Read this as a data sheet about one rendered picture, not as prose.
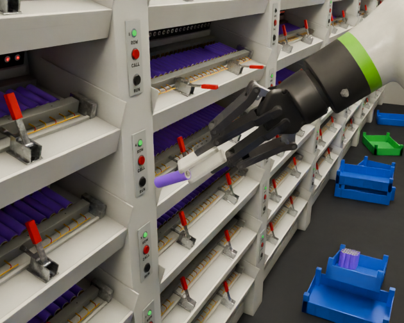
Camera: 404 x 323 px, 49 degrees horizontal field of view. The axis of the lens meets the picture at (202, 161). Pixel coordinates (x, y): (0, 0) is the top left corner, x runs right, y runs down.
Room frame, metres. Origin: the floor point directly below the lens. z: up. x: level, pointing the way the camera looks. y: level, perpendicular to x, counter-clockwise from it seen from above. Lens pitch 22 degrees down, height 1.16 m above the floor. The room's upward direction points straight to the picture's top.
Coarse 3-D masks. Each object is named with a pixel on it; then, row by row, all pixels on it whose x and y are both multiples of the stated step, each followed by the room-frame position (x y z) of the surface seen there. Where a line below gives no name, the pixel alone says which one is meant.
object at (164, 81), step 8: (224, 56) 1.22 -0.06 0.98; (232, 56) 1.24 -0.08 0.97; (240, 56) 1.29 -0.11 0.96; (200, 64) 1.09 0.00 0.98; (208, 64) 1.11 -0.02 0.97; (216, 64) 1.15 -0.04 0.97; (224, 64) 1.20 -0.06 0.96; (176, 72) 0.99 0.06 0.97; (184, 72) 1.00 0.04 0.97; (192, 72) 1.04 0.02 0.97; (200, 72) 1.08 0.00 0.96; (216, 72) 1.12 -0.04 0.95; (152, 80) 0.91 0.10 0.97; (160, 80) 0.92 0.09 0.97; (168, 80) 0.94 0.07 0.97
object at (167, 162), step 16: (208, 112) 1.28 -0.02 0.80; (176, 128) 1.13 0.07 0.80; (192, 128) 1.16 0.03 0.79; (208, 128) 1.17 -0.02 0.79; (256, 128) 1.31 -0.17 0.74; (160, 144) 1.02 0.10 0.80; (176, 144) 1.03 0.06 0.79; (192, 144) 1.08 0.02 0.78; (224, 144) 1.15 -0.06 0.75; (160, 160) 0.94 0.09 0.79; (176, 160) 0.96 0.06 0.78; (208, 176) 1.03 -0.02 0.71; (160, 192) 0.80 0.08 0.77; (176, 192) 0.87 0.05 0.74; (160, 208) 0.82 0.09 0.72
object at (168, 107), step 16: (192, 32) 1.30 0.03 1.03; (208, 32) 1.38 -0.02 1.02; (224, 32) 1.40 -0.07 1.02; (240, 48) 1.35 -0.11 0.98; (256, 48) 1.35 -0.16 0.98; (240, 64) 1.27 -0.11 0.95; (256, 64) 1.32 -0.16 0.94; (208, 80) 1.07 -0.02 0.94; (224, 80) 1.10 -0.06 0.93; (240, 80) 1.18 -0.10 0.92; (256, 80) 1.30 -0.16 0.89; (160, 96) 0.90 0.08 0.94; (176, 96) 0.92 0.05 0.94; (192, 96) 0.95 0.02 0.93; (208, 96) 1.02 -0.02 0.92; (224, 96) 1.11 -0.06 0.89; (160, 112) 0.83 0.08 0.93; (176, 112) 0.89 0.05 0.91; (192, 112) 0.96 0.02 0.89; (160, 128) 0.85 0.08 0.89
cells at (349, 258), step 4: (344, 248) 1.69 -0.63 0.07; (344, 252) 1.62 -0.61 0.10; (348, 252) 1.64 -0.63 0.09; (352, 252) 1.65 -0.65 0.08; (356, 252) 1.65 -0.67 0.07; (340, 256) 1.63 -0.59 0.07; (344, 256) 1.61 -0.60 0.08; (348, 256) 1.60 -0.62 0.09; (352, 256) 1.60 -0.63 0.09; (356, 256) 1.60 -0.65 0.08; (340, 260) 1.62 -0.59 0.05; (344, 260) 1.60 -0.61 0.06; (348, 260) 1.60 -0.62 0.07; (352, 260) 1.59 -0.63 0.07; (356, 260) 1.60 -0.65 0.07; (340, 264) 1.61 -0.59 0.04; (344, 264) 1.60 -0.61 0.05; (348, 264) 1.59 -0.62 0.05; (352, 264) 1.58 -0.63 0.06; (356, 264) 1.59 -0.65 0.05; (352, 268) 1.58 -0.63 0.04
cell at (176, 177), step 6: (168, 174) 0.65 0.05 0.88; (174, 174) 0.64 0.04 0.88; (180, 174) 0.64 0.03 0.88; (186, 174) 0.64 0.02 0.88; (156, 180) 0.66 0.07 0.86; (162, 180) 0.65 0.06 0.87; (168, 180) 0.65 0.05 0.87; (174, 180) 0.64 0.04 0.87; (180, 180) 0.64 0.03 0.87; (156, 186) 0.66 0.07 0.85; (162, 186) 0.66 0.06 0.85
